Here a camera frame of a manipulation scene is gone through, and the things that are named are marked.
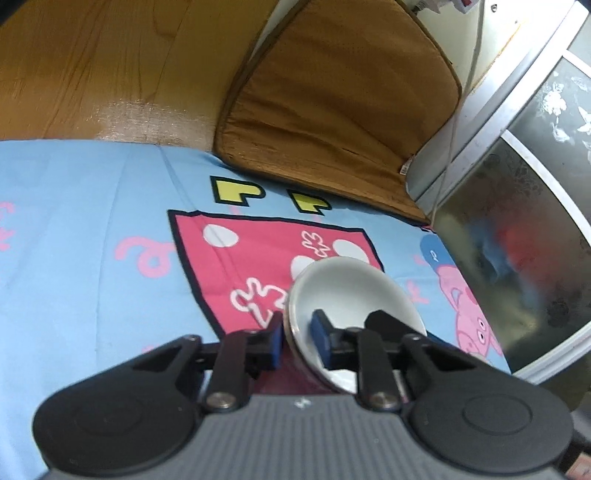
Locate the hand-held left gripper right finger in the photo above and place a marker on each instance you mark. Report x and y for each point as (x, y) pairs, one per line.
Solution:
(320, 339)

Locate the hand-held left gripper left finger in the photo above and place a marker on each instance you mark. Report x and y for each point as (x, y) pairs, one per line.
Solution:
(275, 344)

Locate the white bowl pink flowers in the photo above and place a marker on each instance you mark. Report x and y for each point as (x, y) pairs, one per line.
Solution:
(351, 286)

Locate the brown cushion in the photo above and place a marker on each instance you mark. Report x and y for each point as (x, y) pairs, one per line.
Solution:
(332, 115)

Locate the cartoon printed blanket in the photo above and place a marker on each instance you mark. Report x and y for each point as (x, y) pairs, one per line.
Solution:
(92, 207)

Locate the frosted glass sliding door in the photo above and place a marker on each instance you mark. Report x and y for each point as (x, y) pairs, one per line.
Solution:
(531, 161)

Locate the white power strip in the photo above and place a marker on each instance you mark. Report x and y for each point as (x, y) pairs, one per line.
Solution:
(461, 4)

